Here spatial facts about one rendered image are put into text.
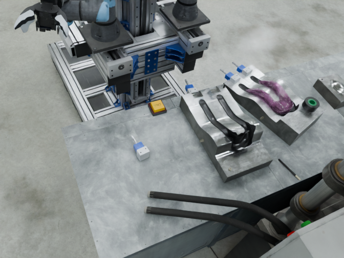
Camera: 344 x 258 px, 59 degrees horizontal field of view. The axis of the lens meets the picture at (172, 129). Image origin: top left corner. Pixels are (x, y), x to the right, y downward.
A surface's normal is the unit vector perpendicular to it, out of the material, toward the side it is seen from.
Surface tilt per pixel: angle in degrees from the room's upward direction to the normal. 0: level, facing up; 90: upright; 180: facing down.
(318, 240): 0
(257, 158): 0
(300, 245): 90
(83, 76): 0
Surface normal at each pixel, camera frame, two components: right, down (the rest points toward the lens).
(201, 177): 0.11, -0.58
